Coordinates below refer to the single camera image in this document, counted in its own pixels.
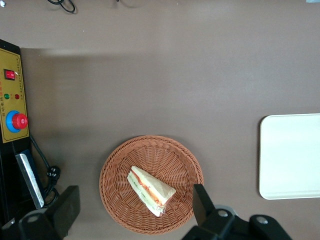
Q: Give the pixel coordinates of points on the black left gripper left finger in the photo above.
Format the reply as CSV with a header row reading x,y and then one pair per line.
x,y
62,212

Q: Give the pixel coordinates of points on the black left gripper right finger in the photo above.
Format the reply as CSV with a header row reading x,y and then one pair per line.
x,y
202,207

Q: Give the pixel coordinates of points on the triangular sandwich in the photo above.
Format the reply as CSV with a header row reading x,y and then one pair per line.
x,y
150,185

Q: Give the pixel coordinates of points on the round brown wicker basket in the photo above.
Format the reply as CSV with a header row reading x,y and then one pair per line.
x,y
155,155

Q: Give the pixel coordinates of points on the beige rectangular plastic tray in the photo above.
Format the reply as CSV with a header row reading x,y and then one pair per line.
x,y
290,155

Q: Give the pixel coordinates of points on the silver metal bar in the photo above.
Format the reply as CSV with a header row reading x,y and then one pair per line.
x,y
30,180

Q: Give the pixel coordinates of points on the black appliance with yellow panel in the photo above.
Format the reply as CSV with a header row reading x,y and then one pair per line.
x,y
12,82

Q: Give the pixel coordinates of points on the small white grey block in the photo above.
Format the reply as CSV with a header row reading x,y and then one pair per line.
x,y
313,1

